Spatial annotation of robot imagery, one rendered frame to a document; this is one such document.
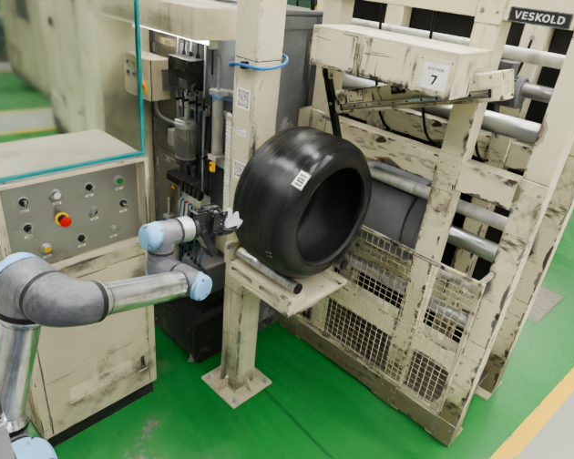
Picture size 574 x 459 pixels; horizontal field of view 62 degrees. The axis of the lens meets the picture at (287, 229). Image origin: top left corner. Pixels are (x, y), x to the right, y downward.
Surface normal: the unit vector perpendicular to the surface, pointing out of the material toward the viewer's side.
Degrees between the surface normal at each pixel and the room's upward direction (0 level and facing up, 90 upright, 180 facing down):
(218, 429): 0
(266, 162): 46
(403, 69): 90
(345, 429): 0
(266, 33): 90
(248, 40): 90
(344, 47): 90
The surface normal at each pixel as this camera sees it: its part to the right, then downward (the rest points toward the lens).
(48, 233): 0.71, 0.40
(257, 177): -0.54, -0.24
